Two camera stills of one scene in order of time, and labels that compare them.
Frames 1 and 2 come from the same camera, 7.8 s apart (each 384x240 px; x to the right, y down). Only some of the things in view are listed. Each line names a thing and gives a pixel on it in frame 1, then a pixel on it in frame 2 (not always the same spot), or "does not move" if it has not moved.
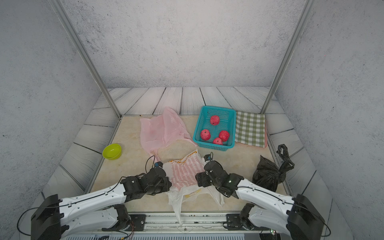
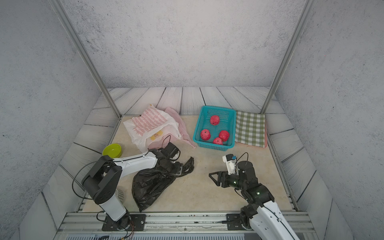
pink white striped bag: [182, 172] -> [148, 130]
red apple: [205, 134] does not move
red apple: [214, 120] does not move
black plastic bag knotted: [267, 174] -> [148, 184]
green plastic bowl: [112, 151] does not move
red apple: [224, 135] does not move
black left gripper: [167, 182] -> [179, 168]
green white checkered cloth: [250, 128] does not move
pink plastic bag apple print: [155, 131] does not move
